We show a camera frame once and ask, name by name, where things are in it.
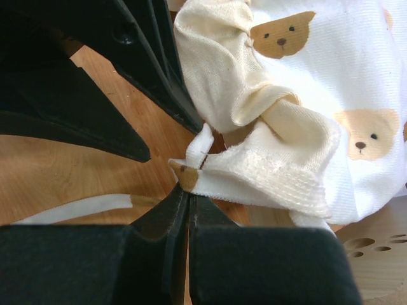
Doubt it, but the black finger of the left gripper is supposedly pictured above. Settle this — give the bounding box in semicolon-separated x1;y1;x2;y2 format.
104;1;203;134
1;18;150;162

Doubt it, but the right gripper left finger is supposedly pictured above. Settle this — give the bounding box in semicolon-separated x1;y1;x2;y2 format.
1;187;189;304

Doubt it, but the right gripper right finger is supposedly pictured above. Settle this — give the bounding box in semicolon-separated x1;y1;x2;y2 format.
190;196;362;304

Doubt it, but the wooden pet bed frame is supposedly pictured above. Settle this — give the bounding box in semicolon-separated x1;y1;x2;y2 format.
336;196;406;304

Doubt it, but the large bear print cushion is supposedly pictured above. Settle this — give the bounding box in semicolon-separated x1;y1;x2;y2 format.
11;1;406;230

